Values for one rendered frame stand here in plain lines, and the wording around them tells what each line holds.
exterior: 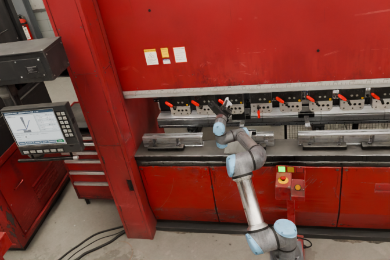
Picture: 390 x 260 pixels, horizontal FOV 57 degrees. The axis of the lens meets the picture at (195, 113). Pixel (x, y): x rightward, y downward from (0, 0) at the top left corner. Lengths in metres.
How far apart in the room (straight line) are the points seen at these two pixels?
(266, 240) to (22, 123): 1.65
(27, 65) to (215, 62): 1.17
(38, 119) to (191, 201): 1.41
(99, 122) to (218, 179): 1.02
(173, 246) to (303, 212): 1.15
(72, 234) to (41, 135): 1.51
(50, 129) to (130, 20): 0.89
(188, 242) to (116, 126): 1.27
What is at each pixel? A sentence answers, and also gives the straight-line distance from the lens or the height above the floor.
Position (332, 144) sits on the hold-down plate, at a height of 0.91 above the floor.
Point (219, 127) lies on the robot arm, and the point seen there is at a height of 1.31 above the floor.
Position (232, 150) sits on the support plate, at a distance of 2.55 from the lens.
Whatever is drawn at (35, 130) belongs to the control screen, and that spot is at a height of 1.43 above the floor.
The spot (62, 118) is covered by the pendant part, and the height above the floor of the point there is 1.50.
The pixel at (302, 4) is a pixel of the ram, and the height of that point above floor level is 1.92.
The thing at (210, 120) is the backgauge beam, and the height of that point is 0.95.
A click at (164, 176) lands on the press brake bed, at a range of 2.97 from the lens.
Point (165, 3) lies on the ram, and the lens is 2.39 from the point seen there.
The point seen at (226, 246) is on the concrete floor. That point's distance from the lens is 3.25.
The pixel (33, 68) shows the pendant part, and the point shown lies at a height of 1.84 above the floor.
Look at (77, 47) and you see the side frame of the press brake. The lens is 2.49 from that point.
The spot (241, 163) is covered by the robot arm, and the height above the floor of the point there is 1.29.
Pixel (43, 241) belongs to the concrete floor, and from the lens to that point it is 3.89.
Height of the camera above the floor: 2.51
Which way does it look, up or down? 30 degrees down
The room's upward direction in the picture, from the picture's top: 10 degrees counter-clockwise
